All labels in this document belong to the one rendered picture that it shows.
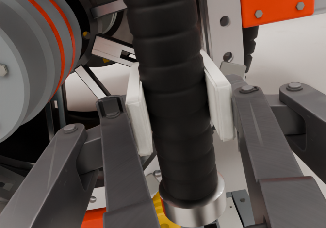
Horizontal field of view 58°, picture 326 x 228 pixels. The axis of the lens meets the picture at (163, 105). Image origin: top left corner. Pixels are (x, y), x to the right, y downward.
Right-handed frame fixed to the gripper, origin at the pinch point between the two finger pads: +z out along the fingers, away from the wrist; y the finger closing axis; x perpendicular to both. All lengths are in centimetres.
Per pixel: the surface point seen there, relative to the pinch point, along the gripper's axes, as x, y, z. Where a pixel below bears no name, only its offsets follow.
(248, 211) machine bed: -75, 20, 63
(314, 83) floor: -82, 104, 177
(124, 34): -6, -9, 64
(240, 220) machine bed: -77, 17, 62
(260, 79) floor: -82, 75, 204
